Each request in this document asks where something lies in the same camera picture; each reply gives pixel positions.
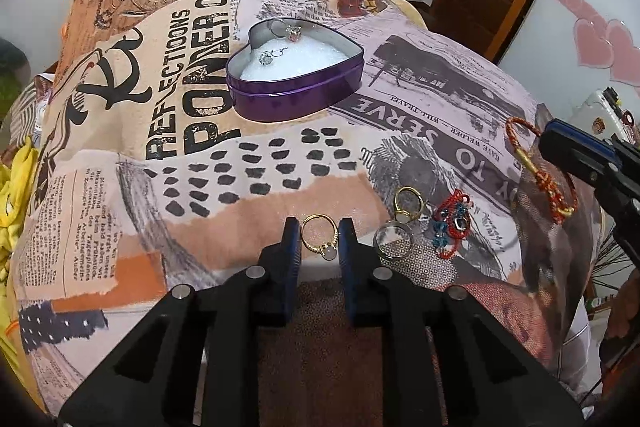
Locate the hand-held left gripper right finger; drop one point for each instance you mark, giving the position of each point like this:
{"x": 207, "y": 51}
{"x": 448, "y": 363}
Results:
{"x": 346, "y": 252}

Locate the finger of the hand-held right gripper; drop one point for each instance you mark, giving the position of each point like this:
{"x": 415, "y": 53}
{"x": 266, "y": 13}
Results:
{"x": 620, "y": 202}
{"x": 575, "y": 146}

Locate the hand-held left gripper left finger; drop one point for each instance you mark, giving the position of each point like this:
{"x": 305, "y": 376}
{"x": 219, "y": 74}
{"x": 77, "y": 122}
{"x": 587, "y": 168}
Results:
{"x": 291, "y": 252}

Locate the purple heart-shaped tin box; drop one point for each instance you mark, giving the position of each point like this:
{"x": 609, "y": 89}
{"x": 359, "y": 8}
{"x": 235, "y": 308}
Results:
{"x": 300, "y": 94}

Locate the printed blanket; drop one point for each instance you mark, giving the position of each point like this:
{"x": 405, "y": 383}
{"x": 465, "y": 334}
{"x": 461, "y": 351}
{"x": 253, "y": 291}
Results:
{"x": 150, "y": 157}

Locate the white foam insert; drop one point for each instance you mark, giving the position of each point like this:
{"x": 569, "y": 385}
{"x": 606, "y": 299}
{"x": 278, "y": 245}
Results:
{"x": 295, "y": 57}

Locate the silver pendant in tin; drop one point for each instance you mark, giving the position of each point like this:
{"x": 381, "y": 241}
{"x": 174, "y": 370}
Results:
{"x": 266, "y": 58}

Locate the yellow cloth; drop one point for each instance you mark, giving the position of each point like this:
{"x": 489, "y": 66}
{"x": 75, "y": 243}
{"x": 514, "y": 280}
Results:
{"x": 12, "y": 197}

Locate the pink heart wall stickers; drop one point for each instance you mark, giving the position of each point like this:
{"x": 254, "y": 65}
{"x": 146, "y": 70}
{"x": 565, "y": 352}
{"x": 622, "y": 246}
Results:
{"x": 592, "y": 42}

